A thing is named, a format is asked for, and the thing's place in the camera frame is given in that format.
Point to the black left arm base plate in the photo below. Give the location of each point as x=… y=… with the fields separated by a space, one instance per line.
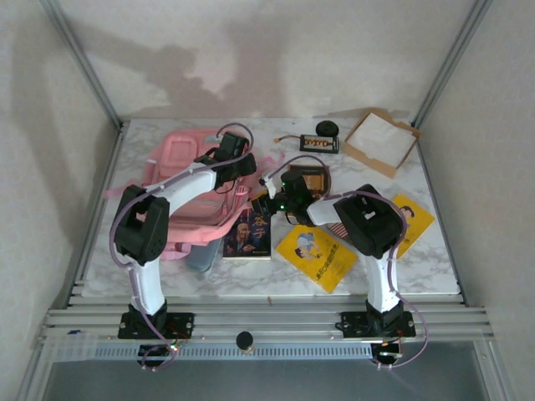
x=179 y=326

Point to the pink backpack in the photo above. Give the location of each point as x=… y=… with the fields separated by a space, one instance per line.
x=179 y=146

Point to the white paper sheet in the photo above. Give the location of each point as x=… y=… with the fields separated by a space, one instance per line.
x=380 y=138

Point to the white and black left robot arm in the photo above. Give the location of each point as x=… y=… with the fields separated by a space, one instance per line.
x=146 y=284

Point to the grey-blue pencil case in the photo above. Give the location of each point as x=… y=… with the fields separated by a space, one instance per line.
x=200 y=259

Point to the aluminium frame rails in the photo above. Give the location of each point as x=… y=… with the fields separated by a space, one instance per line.
x=271 y=323

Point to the dark book with old man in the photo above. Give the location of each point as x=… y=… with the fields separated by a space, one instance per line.
x=246 y=238

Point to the black controller board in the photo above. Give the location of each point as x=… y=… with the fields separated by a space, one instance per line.
x=156 y=351
x=388 y=351

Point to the black frame with brown beads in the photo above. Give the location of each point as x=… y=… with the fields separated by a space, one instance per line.
x=319 y=144

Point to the brown cardboard box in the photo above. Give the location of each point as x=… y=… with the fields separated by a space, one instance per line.
x=368 y=160

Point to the black round wheel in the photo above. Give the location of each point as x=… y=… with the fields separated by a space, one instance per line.
x=327 y=128

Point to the black round knob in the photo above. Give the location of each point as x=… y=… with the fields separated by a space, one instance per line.
x=245 y=340

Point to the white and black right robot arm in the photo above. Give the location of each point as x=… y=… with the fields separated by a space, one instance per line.
x=380 y=288

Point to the yellow cartoon book with blue figure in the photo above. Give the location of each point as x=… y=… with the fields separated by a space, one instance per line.
x=317 y=259

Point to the aluminium side rail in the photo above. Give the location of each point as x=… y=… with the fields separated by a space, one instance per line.
x=94 y=217

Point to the brown thick book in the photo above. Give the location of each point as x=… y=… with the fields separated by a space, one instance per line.
x=315 y=179

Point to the red striped flag pencil pouch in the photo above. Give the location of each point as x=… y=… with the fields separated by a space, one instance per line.
x=338 y=229

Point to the small blue tag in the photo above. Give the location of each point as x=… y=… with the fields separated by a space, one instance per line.
x=74 y=332

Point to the aluminium corner post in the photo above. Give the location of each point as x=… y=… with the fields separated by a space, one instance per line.
x=451 y=62
x=83 y=62

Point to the yellow cartoon book with dark-haired figure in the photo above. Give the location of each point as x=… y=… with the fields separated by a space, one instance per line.
x=418 y=217

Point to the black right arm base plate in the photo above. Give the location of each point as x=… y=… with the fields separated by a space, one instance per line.
x=355 y=323

